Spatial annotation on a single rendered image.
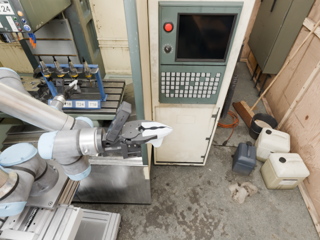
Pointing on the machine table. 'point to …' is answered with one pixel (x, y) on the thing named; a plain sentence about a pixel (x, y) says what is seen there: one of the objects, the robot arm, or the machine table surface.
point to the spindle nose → (11, 37)
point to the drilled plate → (33, 85)
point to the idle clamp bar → (73, 81)
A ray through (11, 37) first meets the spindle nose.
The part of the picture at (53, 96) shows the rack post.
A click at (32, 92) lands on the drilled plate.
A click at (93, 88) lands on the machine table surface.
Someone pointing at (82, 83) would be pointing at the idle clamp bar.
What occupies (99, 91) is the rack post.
